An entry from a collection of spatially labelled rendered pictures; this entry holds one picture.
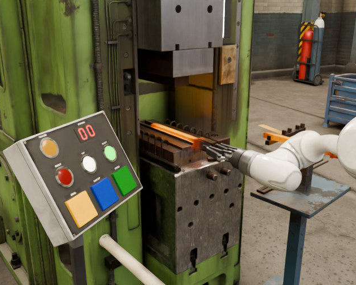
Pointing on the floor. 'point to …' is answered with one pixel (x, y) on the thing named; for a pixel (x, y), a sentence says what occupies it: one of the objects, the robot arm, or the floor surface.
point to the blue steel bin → (346, 97)
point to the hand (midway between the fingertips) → (206, 145)
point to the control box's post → (78, 260)
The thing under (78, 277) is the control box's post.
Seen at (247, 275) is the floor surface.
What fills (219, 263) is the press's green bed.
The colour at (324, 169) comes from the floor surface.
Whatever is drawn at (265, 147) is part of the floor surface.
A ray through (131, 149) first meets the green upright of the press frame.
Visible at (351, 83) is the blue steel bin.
